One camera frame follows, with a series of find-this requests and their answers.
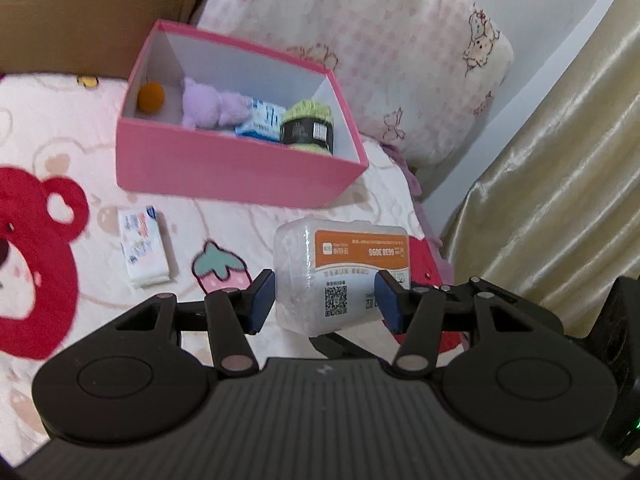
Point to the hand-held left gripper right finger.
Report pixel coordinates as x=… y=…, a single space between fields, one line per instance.
x=387 y=305

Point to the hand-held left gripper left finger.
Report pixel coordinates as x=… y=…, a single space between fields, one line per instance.
x=262 y=305

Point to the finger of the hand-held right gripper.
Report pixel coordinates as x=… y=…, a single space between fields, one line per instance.
x=350 y=347
x=502 y=292

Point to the clear box with orange label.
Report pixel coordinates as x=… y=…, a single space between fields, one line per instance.
x=310 y=270

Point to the pink cardboard box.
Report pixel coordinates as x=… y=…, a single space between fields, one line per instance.
x=225 y=170

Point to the green yarn ball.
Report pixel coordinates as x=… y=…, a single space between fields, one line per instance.
x=307 y=130

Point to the purple plush toy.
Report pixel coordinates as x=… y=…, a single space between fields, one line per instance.
x=205 y=105

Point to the orange makeup sponge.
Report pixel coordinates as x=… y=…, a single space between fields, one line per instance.
x=151 y=97

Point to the gold satin curtain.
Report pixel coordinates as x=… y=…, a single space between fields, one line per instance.
x=550 y=200

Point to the white tissue packet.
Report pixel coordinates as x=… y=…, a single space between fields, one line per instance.
x=145 y=250

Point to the blue tissue packet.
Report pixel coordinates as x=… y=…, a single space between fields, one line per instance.
x=262 y=122

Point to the pink bear printed blanket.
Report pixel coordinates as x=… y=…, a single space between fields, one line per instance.
x=75 y=160

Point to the pink printed pillow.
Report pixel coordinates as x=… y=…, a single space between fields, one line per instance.
x=375 y=35

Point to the brown embroidered cushion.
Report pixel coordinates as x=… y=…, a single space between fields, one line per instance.
x=100 y=20

